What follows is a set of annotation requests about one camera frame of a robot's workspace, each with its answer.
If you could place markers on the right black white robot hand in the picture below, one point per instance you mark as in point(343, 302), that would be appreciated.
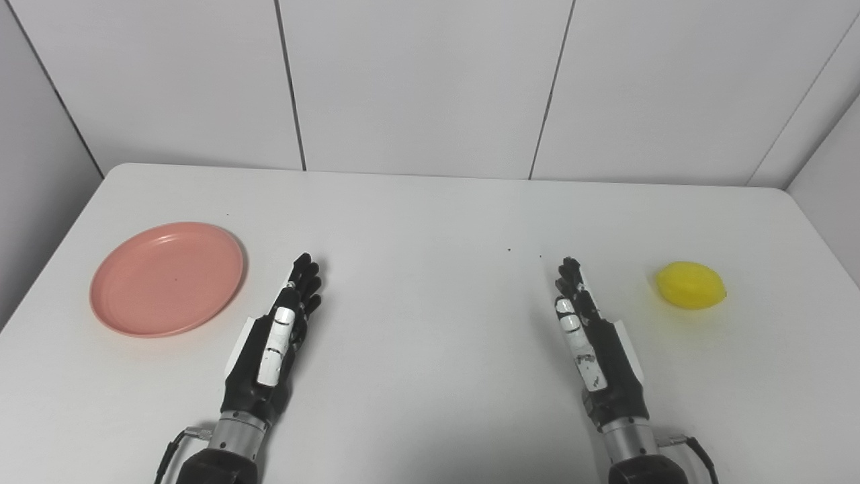
point(615, 376)

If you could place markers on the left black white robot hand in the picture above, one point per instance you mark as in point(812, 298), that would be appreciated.
point(259, 376)

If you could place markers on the yellow lemon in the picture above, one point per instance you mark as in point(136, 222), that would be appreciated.
point(692, 286)

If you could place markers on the pink round plate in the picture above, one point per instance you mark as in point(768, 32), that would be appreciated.
point(168, 279)

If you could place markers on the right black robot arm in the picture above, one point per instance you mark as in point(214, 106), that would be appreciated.
point(638, 457)

